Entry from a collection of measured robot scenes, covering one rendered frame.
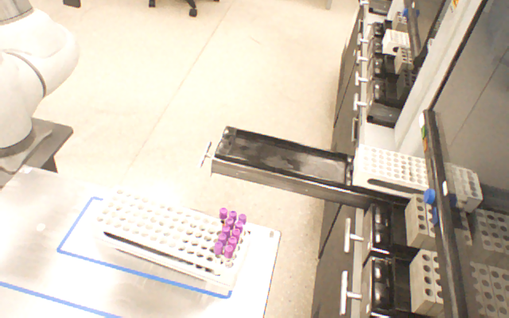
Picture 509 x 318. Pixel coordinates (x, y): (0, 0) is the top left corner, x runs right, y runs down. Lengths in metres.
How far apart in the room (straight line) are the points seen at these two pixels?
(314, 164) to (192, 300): 0.48
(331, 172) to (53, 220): 0.65
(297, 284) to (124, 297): 1.10
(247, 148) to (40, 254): 0.54
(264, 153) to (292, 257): 0.87
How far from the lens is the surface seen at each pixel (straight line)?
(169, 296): 0.83
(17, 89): 1.18
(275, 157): 1.09
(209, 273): 0.82
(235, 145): 1.11
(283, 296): 1.79
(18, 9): 1.27
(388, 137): 1.39
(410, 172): 1.10
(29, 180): 1.04
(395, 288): 0.91
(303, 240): 1.95
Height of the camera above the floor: 1.55
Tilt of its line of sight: 42 degrees down
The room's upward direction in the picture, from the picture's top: 9 degrees clockwise
